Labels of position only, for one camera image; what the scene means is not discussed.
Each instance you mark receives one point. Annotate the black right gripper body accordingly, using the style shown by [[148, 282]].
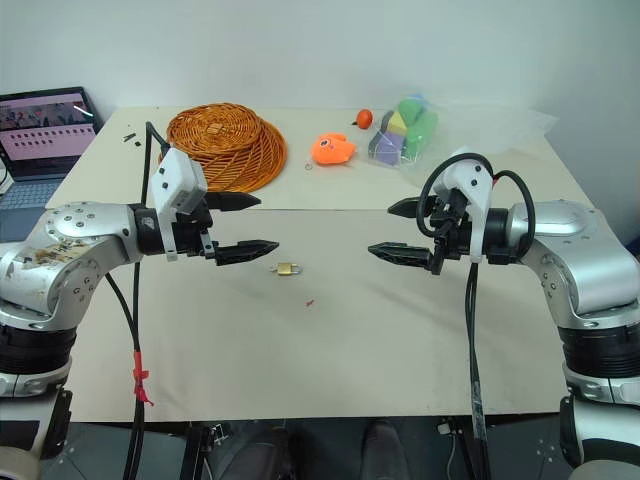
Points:
[[452, 225]]

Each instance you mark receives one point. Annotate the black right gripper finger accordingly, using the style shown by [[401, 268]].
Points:
[[406, 206], [400, 252]]

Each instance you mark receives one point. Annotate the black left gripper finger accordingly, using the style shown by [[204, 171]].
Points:
[[235, 201], [245, 251]]

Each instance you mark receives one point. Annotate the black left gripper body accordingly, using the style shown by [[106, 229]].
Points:
[[192, 232]]

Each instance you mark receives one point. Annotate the small metal hook tag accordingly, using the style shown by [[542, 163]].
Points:
[[286, 269]]

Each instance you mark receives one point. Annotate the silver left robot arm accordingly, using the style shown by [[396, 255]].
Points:
[[85, 225]]

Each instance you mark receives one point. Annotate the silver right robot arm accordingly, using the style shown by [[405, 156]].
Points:
[[565, 225]]

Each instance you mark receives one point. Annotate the clear bag of foam blocks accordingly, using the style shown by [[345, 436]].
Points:
[[415, 162]]

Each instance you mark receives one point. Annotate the orange wicker basket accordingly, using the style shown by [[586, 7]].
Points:
[[225, 145]]

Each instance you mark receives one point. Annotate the purple foam block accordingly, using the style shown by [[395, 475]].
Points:
[[385, 150]]

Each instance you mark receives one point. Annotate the long green foam cylinder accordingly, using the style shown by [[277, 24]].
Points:
[[422, 132]]

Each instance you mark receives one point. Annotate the yellow foam wedge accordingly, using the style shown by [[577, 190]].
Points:
[[398, 126]]

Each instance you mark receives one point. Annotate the orange plush fish toy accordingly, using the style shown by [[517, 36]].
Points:
[[330, 149]]

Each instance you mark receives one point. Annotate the small orange tomato toy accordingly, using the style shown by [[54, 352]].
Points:
[[365, 118]]

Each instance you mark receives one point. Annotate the round green foam block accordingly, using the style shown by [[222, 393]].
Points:
[[409, 109]]

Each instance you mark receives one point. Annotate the crumpled clear plastic bag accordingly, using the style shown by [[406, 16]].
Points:
[[500, 125]]

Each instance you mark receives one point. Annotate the open laptop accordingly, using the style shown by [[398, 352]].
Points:
[[40, 135]]

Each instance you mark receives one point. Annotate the white power plug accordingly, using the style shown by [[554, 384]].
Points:
[[442, 429]]

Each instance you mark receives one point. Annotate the dark rounded shape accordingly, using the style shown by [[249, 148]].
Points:
[[385, 450]]

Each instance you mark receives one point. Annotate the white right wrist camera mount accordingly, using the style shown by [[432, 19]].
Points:
[[475, 185]]

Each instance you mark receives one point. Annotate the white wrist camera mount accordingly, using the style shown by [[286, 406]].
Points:
[[175, 180], [475, 185]]

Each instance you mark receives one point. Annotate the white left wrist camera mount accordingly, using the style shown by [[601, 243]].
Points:
[[175, 180]]

